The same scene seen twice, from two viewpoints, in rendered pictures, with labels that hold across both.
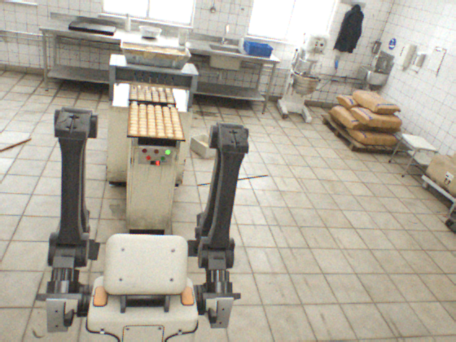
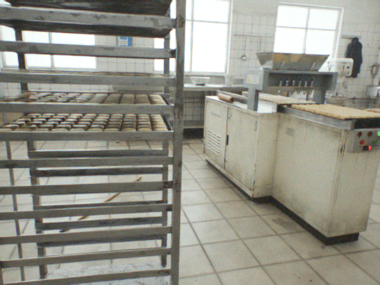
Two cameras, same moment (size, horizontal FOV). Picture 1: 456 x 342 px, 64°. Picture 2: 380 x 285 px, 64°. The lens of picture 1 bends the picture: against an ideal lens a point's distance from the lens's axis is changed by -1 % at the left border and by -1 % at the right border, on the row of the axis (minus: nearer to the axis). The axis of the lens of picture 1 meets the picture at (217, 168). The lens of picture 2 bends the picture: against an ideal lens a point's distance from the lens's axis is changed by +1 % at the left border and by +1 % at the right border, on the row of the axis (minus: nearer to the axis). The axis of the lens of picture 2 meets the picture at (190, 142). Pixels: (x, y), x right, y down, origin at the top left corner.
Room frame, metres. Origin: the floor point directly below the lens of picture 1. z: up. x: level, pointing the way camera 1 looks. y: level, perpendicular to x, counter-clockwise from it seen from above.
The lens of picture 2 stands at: (0.40, 1.60, 1.20)
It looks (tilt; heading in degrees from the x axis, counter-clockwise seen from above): 14 degrees down; 359
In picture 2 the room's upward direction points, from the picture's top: 2 degrees clockwise
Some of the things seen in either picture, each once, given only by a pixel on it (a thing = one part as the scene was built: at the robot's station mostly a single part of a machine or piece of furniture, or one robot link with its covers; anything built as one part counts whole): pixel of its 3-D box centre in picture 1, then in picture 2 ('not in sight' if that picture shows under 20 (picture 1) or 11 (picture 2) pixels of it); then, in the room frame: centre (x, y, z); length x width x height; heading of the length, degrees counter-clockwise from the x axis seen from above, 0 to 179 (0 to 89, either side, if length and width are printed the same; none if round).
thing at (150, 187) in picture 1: (149, 168); (319, 168); (2.63, 0.55, 0.45); 0.70 x 0.34 x 0.90; 17
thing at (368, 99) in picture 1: (374, 102); not in sight; (5.53, -2.12, 0.62); 0.72 x 0.42 x 0.17; 21
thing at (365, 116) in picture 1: (377, 117); not in sight; (5.29, -2.15, 0.47); 0.72 x 0.42 x 0.17; 110
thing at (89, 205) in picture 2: not in sight; (103, 206); (1.77, 1.99, 0.51); 0.64 x 0.03 x 0.03; 99
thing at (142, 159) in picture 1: (155, 155); (366, 139); (2.28, 0.45, 0.77); 0.24 x 0.04 x 0.14; 107
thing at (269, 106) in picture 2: not in sight; (241, 99); (3.50, 1.04, 0.88); 1.28 x 0.01 x 0.07; 17
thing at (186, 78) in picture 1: (152, 83); (288, 89); (3.11, 0.70, 1.01); 0.72 x 0.33 x 0.34; 107
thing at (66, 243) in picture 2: not in sight; (104, 238); (1.77, 1.99, 0.33); 0.64 x 0.03 x 0.03; 99
